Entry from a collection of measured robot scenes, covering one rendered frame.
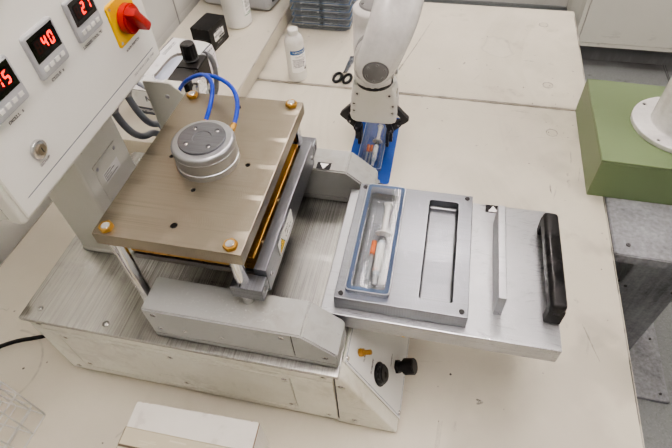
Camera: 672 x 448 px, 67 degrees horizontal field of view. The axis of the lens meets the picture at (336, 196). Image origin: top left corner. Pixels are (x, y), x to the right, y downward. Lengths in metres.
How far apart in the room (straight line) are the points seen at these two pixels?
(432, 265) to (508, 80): 0.83
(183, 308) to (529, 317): 0.43
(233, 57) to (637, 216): 1.05
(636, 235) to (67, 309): 1.00
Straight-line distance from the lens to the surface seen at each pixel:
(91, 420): 0.94
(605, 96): 1.28
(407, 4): 0.90
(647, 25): 2.97
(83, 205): 0.77
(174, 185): 0.65
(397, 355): 0.83
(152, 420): 0.80
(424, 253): 0.70
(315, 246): 0.77
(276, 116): 0.71
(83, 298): 0.82
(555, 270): 0.69
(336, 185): 0.80
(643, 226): 1.15
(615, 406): 0.93
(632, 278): 1.52
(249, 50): 1.48
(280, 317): 0.63
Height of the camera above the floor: 1.54
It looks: 48 degrees down
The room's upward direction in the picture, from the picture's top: 4 degrees counter-clockwise
